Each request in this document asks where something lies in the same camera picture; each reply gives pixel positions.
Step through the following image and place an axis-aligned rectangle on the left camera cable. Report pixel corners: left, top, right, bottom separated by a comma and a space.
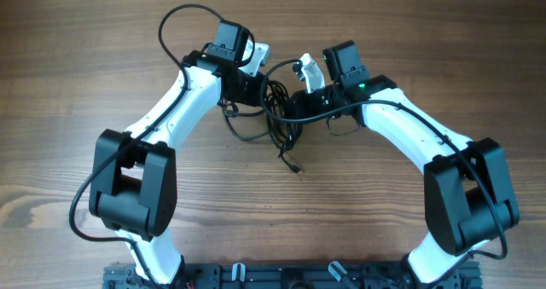
68, 3, 225, 289

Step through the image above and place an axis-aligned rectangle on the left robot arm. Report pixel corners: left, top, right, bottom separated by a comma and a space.
84, 20, 270, 288

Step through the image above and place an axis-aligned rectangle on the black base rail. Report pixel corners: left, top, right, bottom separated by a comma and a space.
102, 262, 483, 289

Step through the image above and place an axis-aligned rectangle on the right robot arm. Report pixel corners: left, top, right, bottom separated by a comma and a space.
287, 40, 520, 288

